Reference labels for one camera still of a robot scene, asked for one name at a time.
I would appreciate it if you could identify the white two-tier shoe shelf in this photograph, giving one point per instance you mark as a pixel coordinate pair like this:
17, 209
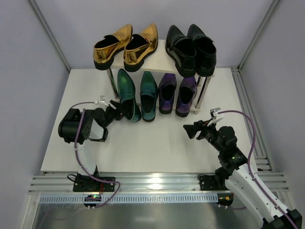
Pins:
159, 63

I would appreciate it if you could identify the gold loafer shoe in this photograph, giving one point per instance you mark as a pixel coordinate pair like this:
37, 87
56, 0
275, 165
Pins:
105, 50
141, 46

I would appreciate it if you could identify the purple loafer shoe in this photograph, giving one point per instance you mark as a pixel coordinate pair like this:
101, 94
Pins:
186, 95
167, 87

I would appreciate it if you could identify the black loafer shoe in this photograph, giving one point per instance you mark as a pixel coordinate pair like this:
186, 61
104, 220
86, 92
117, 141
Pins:
205, 51
182, 51

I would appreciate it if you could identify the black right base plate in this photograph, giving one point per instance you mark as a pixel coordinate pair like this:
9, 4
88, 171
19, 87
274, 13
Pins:
208, 183

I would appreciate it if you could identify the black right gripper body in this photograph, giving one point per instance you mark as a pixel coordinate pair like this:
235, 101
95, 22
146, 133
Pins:
201, 130

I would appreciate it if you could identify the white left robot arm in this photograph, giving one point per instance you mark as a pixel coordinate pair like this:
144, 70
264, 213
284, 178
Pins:
80, 128

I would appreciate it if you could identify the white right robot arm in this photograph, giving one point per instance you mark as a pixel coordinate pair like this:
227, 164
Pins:
236, 175

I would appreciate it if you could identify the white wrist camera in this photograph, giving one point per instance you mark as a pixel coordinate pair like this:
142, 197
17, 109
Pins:
216, 116
101, 102

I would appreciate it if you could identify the aluminium mounting rail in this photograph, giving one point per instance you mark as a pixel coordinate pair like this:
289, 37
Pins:
57, 182

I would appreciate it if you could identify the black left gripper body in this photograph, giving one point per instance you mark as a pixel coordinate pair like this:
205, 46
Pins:
114, 111

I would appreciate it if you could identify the green loafer shoe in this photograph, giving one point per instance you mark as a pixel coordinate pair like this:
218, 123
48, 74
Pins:
148, 96
126, 90

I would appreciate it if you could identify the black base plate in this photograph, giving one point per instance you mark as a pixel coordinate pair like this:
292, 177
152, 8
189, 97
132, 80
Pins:
87, 184
208, 183

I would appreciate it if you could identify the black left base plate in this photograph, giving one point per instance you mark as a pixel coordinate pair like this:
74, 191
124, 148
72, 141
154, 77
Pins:
87, 184

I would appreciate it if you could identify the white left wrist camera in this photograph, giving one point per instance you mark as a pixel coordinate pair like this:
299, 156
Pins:
101, 102

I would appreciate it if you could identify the slotted grey cable duct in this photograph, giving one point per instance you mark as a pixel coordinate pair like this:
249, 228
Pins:
129, 198

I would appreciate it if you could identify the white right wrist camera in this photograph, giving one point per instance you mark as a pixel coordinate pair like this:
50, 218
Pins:
216, 116

